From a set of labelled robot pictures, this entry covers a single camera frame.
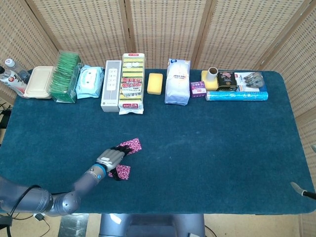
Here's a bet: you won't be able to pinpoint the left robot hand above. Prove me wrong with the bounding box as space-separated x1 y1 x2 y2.
95 145 131 173

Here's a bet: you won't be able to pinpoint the pink white patterned rectangular block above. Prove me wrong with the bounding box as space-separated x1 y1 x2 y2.
108 164 131 182
119 137 143 155

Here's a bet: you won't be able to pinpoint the long white power strip box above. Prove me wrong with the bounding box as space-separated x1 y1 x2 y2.
100 60 123 113

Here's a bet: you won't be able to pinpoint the yellow sponge multipack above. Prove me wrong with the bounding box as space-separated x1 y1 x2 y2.
118 52 146 116

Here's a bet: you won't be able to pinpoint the grey metal floor plate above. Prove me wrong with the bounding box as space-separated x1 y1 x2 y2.
59 213 89 237

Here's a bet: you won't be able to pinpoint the light blue wet wipes pack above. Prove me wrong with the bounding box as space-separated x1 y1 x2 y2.
75 64 105 100

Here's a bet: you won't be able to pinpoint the grey robot torso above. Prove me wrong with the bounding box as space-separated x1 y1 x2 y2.
98 213 206 237

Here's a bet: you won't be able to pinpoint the yellow sponge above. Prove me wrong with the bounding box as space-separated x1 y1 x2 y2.
147 72 164 95
200 70 219 91

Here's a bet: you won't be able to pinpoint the blue carpet table cover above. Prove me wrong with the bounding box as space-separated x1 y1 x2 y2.
0 68 316 215

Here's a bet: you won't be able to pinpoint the clear box green tea bags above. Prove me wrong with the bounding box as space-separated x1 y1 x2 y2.
49 50 82 104

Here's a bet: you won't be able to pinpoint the white paper bag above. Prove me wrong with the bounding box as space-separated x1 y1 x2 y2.
164 58 192 106

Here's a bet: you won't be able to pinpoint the beige lidded lunch box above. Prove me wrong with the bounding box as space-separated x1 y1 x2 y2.
23 66 55 100

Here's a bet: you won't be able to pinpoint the small purple box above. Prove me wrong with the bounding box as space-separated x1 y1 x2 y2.
189 80 207 99

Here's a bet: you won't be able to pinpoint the bottles at left edge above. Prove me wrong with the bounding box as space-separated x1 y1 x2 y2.
0 66 28 97

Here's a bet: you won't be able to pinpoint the clear bottle white cap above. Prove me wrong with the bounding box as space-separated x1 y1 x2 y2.
4 58 31 84

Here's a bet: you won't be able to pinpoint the white roll cardboard core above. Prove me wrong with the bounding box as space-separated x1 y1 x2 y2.
207 67 219 82

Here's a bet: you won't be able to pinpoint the dark rectangular tin can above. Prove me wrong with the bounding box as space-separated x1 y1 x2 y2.
216 71 239 92

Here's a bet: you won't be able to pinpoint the woven bamboo folding screen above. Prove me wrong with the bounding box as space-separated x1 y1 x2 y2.
0 0 316 237

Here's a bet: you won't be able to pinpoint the blue cling film roll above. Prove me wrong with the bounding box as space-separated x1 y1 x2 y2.
205 90 269 102

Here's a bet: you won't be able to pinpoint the packaged metal clips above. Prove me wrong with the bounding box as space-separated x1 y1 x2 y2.
234 71 268 92

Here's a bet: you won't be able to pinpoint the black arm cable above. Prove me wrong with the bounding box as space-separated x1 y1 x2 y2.
0 184 54 237

